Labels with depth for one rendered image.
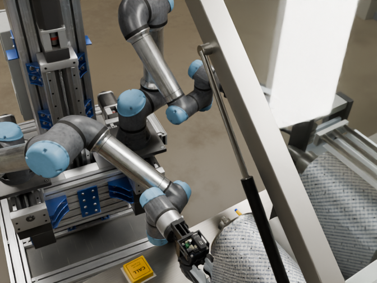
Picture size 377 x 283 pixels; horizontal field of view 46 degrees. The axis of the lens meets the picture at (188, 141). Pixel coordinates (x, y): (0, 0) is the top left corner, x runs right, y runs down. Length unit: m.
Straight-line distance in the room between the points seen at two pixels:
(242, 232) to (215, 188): 1.85
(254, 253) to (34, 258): 1.56
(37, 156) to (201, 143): 1.96
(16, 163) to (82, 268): 0.92
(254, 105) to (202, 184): 2.41
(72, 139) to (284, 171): 0.96
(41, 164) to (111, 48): 2.93
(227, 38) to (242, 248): 0.61
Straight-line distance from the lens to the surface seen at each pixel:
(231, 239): 1.04
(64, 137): 1.37
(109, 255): 2.31
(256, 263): 1.01
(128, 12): 1.61
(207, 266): 1.23
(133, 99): 1.83
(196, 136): 3.22
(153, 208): 1.29
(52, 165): 1.35
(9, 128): 1.78
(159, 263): 1.47
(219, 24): 0.51
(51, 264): 2.36
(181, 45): 4.25
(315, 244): 0.52
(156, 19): 1.70
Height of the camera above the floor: 2.14
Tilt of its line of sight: 42 degrees down
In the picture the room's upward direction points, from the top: 2 degrees clockwise
